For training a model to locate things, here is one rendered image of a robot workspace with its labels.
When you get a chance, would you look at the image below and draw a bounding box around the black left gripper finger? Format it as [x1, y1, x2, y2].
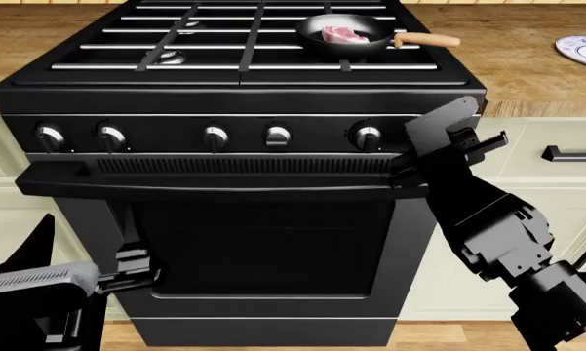
[99, 199, 145, 254]

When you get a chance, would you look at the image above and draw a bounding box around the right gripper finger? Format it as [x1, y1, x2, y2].
[403, 95, 481, 159]
[447, 126, 511, 163]

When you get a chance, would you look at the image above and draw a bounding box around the black and chrome stove knob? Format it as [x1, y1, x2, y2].
[32, 122, 68, 154]
[349, 121, 386, 154]
[263, 124, 293, 148]
[95, 122, 128, 154]
[202, 124, 230, 154]

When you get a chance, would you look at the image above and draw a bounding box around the black pan with wooden handle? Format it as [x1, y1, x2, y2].
[295, 14, 462, 61]

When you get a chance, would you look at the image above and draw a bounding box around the raw pink meat piece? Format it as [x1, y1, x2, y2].
[321, 24, 371, 46]

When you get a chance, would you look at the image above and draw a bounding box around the white plate with blue pattern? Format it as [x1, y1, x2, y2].
[554, 35, 586, 70]

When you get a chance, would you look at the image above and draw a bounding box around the round gas burner head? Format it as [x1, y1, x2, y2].
[174, 19, 204, 35]
[147, 49, 189, 66]

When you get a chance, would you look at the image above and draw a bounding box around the cream plain cabinet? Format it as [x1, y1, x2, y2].
[0, 117, 128, 323]

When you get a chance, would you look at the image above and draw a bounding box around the black glass oven door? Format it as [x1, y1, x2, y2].
[53, 187, 438, 320]

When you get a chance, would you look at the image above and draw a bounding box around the black range storage drawer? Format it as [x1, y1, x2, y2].
[128, 316, 400, 348]

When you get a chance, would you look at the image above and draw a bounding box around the black stove grate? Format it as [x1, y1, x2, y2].
[242, 0, 440, 71]
[51, 0, 265, 71]

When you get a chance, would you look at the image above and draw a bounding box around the black freestanding gas range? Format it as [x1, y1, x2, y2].
[0, 0, 489, 348]

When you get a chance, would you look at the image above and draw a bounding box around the cream cabinet with bar handles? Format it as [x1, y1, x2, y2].
[409, 118, 586, 323]

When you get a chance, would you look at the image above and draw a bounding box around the black oven door handle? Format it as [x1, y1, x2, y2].
[14, 160, 430, 196]

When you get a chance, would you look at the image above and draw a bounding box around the black drawer bar handle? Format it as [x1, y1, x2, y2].
[540, 144, 586, 163]

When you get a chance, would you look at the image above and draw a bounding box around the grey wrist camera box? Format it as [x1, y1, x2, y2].
[0, 261, 101, 298]

